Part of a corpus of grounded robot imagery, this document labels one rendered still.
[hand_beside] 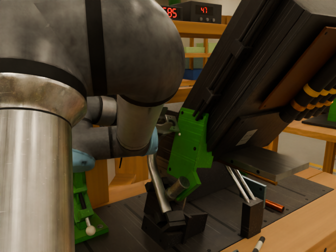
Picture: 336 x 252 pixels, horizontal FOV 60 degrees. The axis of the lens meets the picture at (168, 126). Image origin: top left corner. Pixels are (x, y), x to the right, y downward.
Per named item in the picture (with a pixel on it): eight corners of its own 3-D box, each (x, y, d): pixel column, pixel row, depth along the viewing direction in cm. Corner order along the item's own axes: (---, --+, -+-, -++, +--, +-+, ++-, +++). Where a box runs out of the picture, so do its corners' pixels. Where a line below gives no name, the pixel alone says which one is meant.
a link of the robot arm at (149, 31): (207, -44, 30) (151, 121, 75) (96, -50, 27) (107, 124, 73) (230, 54, 26) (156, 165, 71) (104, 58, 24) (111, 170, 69)
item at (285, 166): (308, 172, 84) (309, 162, 83) (274, 186, 75) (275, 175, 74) (213, 140, 115) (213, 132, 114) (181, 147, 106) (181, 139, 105)
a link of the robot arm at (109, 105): (91, 130, 73) (88, 104, 77) (108, 132, 76) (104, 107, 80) (104, 113, 69) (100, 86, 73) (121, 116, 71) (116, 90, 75)
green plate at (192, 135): (210, 185, 87) (226, 117, 85) (190, 185, 82) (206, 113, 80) (186, 173, 96) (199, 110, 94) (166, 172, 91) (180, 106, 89)
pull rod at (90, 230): (97, 235, 83) (96, 217, 81) (88, 239, 81) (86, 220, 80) (90, 226, 87) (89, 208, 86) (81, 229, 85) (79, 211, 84)
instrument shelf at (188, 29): (259, 36, 125) (260, 26, 124) (33, 25, 74) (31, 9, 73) (217, 38, 144) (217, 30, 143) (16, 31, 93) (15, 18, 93)
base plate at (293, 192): (333, 193, 118) (334, 188, 118) (53, 349, 56) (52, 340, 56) (250, 162, 151) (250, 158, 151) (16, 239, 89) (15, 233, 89)
